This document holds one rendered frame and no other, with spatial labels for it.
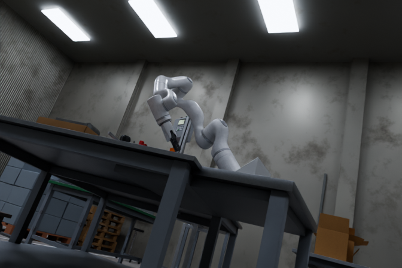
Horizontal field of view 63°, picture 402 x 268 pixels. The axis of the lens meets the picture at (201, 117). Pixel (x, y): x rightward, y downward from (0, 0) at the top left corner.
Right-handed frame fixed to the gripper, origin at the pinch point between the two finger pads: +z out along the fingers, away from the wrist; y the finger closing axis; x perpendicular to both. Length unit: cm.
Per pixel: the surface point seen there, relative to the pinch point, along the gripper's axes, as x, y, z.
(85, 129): -40, 33, -22
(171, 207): -24, 57, 21
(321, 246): 105, -101, 133
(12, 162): -166, -413, -108
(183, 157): -12, 58, 7
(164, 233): -30, 58, 28
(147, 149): -22, 51, -2
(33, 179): -140, -371, -64
